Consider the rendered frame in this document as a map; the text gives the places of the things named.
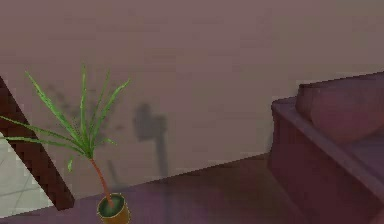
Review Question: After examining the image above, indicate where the green house plant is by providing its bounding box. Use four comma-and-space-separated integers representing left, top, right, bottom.
0, 63, 132, 208

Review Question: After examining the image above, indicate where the yellow plant pot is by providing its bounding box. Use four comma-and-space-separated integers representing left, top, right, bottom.
96, 192, 132, 224

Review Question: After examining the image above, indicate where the maroon sofa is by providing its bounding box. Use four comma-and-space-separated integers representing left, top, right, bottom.
268, 71, 384, 224

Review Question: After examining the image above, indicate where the dark brown door frame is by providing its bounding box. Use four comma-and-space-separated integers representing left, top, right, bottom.
0, 76, 76, 212

